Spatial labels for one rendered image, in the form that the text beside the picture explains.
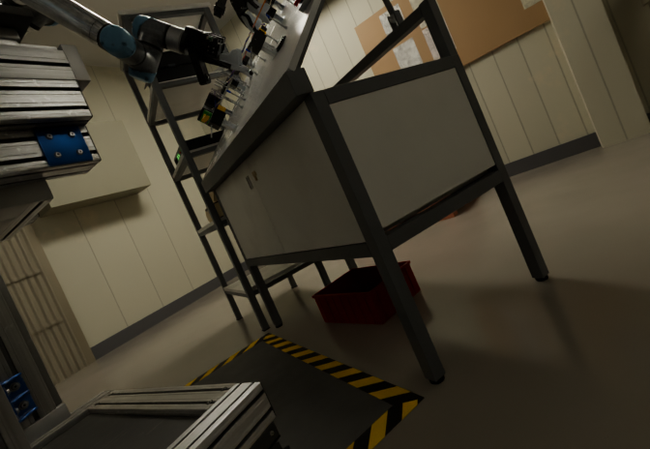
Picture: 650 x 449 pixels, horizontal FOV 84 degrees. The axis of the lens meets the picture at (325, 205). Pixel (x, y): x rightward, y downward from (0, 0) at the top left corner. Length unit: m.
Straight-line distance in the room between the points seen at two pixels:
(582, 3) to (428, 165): 2.62
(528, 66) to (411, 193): 2.73
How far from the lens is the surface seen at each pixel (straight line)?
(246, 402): 0.90
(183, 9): 2.46
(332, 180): 0.95
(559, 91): 3.62
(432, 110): 1.16
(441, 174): 1.10
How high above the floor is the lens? 0.57
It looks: 2 degrees down
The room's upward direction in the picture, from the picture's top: 24 degrees counter-clockwise
